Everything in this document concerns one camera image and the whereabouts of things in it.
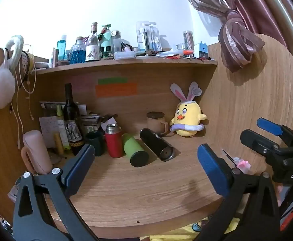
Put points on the dark green mug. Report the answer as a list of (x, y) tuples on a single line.
[(95, 141)]

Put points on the blue pencil sharpener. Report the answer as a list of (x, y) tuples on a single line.
[(201, 51)]

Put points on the wooden desk hutch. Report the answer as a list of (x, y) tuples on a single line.
[(249, 100)]

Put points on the yellow-green tube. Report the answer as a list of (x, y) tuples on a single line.
[(60, 128)]

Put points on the small glass jar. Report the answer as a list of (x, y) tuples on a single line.
[(182, 46)]

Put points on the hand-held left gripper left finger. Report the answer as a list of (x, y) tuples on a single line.
[(82, 159)]

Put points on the clear bottle with silver cap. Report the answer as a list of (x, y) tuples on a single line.
[(116, 42)]

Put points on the toothbrush blister packs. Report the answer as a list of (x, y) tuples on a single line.
[(147, 36)]

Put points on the pink water bottle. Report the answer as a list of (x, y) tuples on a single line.
[(36, 150)]

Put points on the yellow chick plush toy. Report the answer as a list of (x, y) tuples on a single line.
[(186, 116)]

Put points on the green sticky note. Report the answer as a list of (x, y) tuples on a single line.
[(112, 80)]

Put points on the dark wine bottle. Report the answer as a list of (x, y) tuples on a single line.
[(69, 115)]

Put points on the yellow stick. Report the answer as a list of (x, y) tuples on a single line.
[(58, 143)]

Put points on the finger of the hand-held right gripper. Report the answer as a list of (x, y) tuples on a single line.
[(255, 139), (269, 126)]

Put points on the green cup with black lid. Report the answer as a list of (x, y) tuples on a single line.
[(133, 148)]

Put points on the orange sticky note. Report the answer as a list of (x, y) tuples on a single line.
[(116, 89)]

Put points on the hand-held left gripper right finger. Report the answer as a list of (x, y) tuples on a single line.
[(210, 164)]

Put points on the teal plastic bottle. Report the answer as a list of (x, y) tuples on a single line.
[(61, 47)]

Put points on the brown mug with lid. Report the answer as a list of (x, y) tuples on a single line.
[(155, 124)]

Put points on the green pump bottle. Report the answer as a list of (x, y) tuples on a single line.
[(106, 36)]

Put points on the stack of boxes and papers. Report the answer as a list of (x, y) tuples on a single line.
[(91, 123)]

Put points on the pink striped curtain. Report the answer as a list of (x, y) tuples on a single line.
[(234, 47)]

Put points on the white plastic box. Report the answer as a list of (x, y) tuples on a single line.
[(125, 55)]

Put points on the patterned headbands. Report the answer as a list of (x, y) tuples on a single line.
[(26, 62)]

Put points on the clear jar of sticks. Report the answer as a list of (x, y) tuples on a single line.
[(188, 40)]

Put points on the yellow printed cloth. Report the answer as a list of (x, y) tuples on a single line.
[(169, 236)]

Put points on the red thermos bottle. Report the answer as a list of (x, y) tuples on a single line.
[(113, 143)]

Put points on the clear glass bottle with label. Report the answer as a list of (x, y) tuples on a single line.
[(92, 47)]

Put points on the white paper note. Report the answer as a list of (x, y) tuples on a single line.
[(48, 128)]

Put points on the glass bottle with blue liquid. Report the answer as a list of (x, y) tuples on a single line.
[(78, 54)]

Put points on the pink hair clip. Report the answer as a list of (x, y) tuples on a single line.
[(243, 165)]

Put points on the black thermos cup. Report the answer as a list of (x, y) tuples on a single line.
[(155, 143)]

